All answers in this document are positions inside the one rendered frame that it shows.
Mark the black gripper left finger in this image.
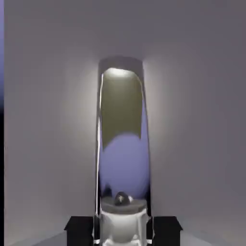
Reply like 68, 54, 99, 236
43, 216, 96, 246

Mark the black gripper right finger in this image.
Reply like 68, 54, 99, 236
151, 216, 205, 246

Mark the grey painted cabinet door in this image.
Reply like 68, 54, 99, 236
3, 0, 246, 246

